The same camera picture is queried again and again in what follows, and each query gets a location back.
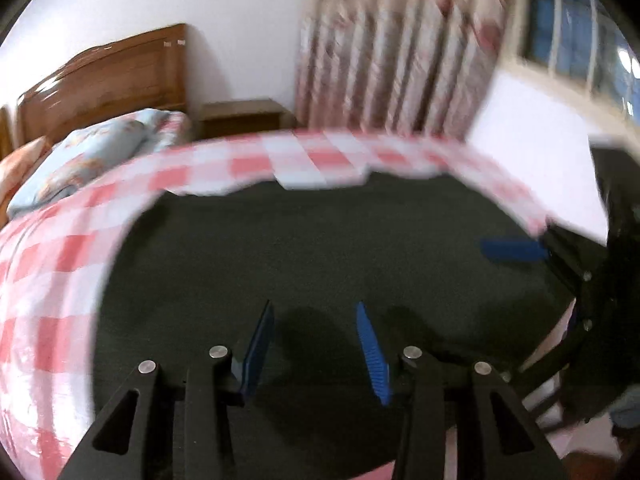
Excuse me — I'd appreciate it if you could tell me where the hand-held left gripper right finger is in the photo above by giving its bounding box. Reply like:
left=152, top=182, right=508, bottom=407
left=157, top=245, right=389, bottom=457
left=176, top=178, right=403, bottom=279
left=355, top=302, right=571, bottom=480

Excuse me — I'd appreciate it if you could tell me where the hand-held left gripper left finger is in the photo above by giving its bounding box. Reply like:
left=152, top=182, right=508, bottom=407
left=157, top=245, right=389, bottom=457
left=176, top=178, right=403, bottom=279
left=57, top=300, right=277, bottom=480

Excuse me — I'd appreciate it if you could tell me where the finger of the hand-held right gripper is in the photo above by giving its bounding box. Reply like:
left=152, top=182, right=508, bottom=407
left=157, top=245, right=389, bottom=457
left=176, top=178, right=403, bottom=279
left=480, top=225, right=608, bottom=311
left=515, top=300, right=598, bottom=428

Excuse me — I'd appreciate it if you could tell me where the dark striped knit sweater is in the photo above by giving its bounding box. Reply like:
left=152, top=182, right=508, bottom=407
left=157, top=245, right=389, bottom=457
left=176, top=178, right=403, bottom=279
left=90, top=170, right=581, bottom=480

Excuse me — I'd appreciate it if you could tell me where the pink checkered table cloth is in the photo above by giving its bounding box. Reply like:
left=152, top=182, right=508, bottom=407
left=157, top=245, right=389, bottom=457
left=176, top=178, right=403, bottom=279
left=0, top=127, right=563, bottom=480

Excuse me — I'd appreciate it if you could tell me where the pink floral curtain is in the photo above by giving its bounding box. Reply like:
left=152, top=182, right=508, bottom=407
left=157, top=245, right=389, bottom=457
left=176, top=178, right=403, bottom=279
left=295, top=0, right=517, bottom=142

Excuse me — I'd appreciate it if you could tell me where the wooden nightstand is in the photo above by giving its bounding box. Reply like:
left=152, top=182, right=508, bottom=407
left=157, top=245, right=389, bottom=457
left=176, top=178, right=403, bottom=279
left=197, top=99, right=297, bottom=140

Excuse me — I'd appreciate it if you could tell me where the barred window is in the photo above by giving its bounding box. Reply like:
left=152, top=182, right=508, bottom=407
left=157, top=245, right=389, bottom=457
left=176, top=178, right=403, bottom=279
left=520, top=0, right=640, bottom=122

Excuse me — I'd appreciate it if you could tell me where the light blue floral pillow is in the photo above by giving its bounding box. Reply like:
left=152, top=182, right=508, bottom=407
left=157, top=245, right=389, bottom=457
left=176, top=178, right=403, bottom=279
left=7, top=108, right=169, bottom=219

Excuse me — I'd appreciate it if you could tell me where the orange floral pillow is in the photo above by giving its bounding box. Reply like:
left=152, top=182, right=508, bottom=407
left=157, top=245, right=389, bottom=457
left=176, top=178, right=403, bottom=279
left=0, top=137, right=52, bottom=228

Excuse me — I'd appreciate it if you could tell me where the large wooden bed headboard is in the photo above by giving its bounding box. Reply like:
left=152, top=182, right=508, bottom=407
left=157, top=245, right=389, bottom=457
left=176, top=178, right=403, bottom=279
left=15, top=23, right=189, bottom=147

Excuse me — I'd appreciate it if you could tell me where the small wooden bed headboard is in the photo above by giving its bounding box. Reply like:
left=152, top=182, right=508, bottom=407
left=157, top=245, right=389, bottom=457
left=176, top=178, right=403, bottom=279
left=0, top=105, right=14, bottom=161

